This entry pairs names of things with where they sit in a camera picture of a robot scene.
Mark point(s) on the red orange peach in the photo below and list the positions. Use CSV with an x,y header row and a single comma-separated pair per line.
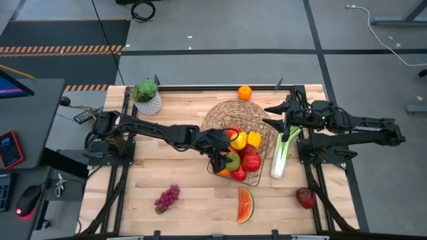
x,y
232,149

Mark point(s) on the black caster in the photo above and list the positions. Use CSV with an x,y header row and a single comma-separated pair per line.
x,y
423,72
46,224

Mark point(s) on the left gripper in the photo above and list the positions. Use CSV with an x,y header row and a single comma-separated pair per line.
x,y
215,141

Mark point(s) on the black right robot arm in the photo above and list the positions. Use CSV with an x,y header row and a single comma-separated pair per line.
x,y
367,128

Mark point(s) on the black computer mouse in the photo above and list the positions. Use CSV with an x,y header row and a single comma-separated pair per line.
x,y
28,200

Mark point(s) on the computer monitor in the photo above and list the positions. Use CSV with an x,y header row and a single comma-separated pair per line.
x,y
10,88

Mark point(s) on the purple grape bunch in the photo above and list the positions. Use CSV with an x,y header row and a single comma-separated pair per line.
x,y
166,200

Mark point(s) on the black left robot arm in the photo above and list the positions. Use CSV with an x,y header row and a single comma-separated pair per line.
x,y
150,128

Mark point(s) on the silver metal bar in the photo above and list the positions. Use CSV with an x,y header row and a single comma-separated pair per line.
x,y
125,238
310,238

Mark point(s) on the red tablet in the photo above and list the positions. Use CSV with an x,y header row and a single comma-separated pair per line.
x,y
10,150

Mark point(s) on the watermelon slice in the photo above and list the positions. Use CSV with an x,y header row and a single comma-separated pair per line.
x,y
244,205

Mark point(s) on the red tomato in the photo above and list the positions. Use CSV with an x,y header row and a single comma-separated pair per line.
x,y
235,130

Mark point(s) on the grey desk leg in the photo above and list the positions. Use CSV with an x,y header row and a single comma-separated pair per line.
x,y
393,22

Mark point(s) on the black keyboard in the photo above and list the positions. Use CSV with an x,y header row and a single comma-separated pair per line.
x,y
5,193

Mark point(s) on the green pear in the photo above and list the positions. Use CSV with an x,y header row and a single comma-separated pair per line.
x,y
233,161

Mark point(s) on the black aluminium rig frame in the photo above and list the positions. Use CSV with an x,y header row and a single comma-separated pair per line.
x,y
187,88

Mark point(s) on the orange bell pepper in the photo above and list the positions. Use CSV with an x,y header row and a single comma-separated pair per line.
x,y
224,173

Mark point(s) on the pale green celery stalk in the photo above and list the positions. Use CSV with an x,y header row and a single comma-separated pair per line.
x,y
278,163

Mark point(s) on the silver carabiner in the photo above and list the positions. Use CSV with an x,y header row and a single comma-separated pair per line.
x,y
59,191

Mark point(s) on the dark red bell pepper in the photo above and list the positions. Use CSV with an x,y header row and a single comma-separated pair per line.
x,y
305,197

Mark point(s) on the black hazard-striped floor mat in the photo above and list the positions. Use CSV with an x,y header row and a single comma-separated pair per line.
x,y
66,33

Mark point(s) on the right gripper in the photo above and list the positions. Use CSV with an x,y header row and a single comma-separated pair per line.
x,y
298,113

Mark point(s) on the round orange fruit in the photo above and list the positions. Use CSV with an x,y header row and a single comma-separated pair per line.
x,y
244,93

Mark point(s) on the round woven placemat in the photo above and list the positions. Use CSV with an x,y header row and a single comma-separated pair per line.
x,y
233,110

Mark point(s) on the succulent in white patterned pot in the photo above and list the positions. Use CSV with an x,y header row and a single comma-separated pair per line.
x,y
145,91

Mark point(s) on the grey metal foot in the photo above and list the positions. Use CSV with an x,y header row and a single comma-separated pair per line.
x,y
417,110

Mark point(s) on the black power adapter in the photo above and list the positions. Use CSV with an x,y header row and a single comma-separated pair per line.
x,y
83,116

